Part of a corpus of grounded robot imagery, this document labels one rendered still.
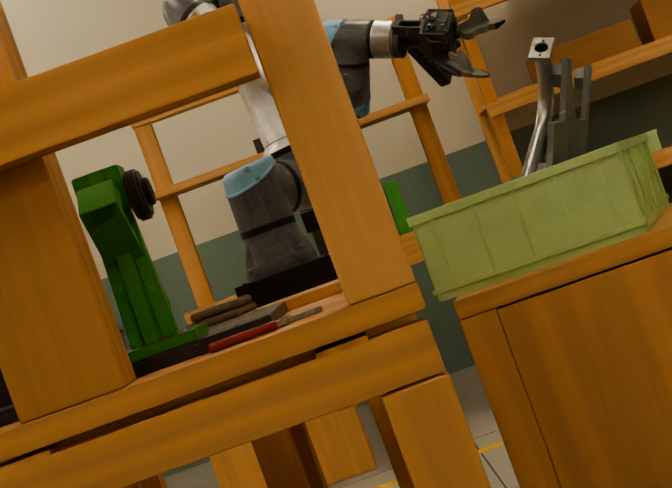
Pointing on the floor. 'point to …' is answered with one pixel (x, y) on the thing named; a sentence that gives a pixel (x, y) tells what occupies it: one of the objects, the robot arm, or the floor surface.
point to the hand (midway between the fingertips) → (499, 50)
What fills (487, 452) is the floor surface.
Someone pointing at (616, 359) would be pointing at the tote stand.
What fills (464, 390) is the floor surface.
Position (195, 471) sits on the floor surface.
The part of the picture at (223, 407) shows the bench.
